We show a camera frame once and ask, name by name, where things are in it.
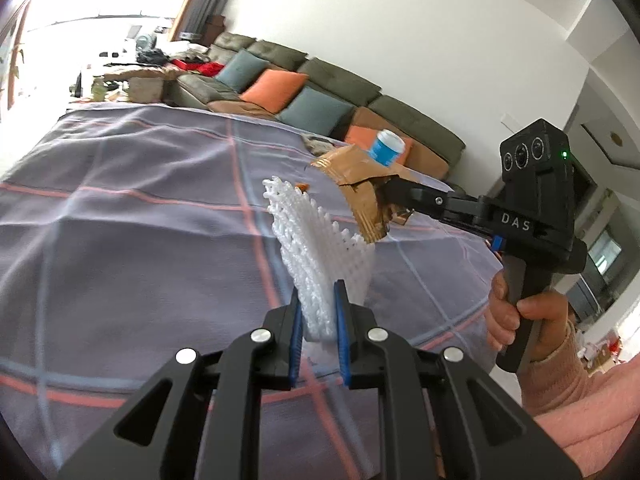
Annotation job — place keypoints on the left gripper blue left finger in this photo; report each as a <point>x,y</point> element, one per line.
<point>296,340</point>

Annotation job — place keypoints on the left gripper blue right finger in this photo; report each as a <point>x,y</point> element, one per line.
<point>342,331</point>

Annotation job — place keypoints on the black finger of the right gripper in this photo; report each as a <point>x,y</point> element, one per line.
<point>417,197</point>

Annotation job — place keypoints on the white foam fruit net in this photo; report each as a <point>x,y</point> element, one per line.
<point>317,253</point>

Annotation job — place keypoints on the brown paper bag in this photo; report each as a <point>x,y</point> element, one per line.
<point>360,178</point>

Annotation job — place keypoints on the pink sleeved right forearm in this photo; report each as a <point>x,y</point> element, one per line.
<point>588,416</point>

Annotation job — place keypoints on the right hand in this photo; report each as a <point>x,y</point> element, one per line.
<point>503,319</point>

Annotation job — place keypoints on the orange cushion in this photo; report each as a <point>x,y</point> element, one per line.
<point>363,137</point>
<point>274,89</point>

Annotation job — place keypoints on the olive green sectional sofa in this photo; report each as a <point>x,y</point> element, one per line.
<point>435,149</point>

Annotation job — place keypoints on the teal cushion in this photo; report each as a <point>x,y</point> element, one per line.
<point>241,71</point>
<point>315,112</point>

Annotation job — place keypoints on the purple plaid tablecloth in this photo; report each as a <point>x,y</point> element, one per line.
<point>130,232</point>

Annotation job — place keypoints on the cluttered wooden coffee table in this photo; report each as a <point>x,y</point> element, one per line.
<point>133,83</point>

